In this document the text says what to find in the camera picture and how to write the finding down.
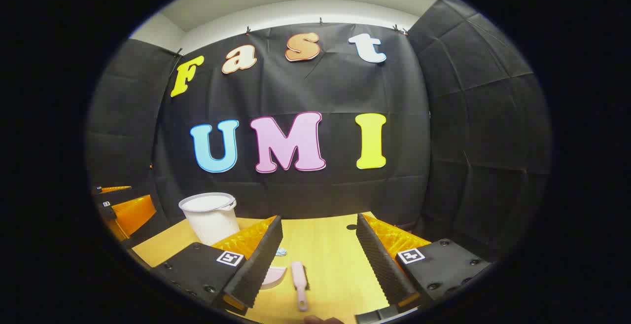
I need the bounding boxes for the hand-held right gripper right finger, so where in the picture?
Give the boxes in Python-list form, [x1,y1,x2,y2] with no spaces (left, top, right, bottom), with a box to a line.
[355,212,494,315]

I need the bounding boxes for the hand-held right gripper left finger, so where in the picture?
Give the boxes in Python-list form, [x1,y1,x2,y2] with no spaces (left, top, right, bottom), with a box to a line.
[150,215,284,315]

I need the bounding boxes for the pink dustpan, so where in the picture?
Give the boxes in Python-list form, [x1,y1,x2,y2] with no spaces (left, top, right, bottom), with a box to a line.
[260,266,287,291]

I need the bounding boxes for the pink small broom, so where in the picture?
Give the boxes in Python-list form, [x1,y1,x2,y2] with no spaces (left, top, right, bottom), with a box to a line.
[291,261,311,312]

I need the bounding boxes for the white ribbed garbage bin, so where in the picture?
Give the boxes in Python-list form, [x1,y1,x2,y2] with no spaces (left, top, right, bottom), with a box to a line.
[178,192,241,247]

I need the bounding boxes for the wooden desktop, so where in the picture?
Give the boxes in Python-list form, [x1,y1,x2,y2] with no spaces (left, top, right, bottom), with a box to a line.
[132,212,432,324]

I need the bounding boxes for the black quilted wall cloth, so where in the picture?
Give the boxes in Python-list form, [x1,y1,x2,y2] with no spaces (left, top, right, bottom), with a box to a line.
[86,38,183,226]
[407,0,553,260]

